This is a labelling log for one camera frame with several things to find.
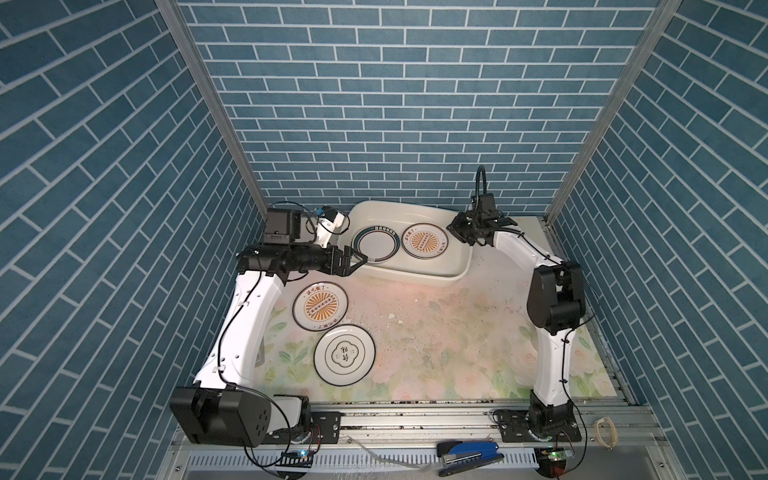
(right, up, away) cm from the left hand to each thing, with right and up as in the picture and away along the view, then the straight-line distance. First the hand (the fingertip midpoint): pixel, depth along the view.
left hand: (353, 255), depth 72 cm
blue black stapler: (+25, -46, -4) cm, 53 cm away
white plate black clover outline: (-5, -29, +13) cm, 32 cm away
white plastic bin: (+31, -4, +34) cm, 46 cm away
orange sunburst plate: (+20, +4, +40) cm, 45 cm away
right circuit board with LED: (+48, -50, -1) cm, 69 cm away
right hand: (+27, +10, +27) cm, 39 cm away
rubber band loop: (+64, -44, 0) cm, 78 cm away
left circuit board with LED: (-12, -50, 0) cm, 51 cm away
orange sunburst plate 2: (-14, -17, +24) cm, 33 cm away
